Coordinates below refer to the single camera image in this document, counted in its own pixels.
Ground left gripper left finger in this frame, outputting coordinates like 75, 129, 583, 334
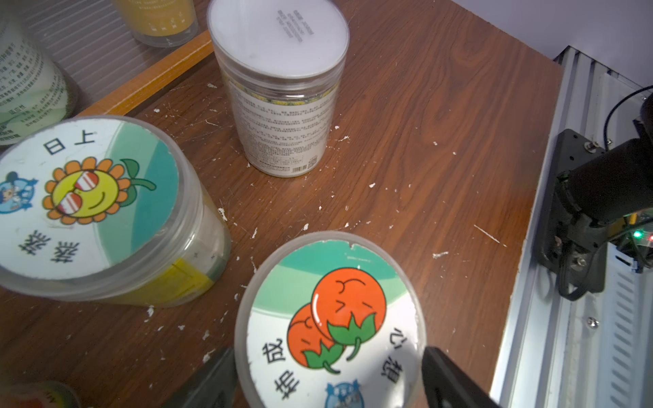
163, 348, 238, 408

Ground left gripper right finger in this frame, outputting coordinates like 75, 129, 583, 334
421, 346, 499, 408

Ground tomato lid seed jar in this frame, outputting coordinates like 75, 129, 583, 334
234, 231, 427, 407

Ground sunflower lid seed jar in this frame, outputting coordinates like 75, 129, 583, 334
1, 116, 231, 307

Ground white lid seed jar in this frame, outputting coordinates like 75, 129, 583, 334
207, 0, 350, 178

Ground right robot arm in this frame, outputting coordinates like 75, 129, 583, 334
550, 97, 652, 243

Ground orange wooden three-tier shelf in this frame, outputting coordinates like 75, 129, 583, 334
1, 1, 208, 115

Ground white label jar bottom shelf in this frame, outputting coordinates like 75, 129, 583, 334
1, 15, 78, 146

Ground right controller board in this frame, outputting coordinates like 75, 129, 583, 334
612, 208, 652, 273

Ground small yellow clear-lid cup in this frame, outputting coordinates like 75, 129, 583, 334
112, 0, 199, 49

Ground aluminium front rail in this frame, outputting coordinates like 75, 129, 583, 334
490, 48, 652, 407

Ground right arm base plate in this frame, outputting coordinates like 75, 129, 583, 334
533, 129, 608, 301

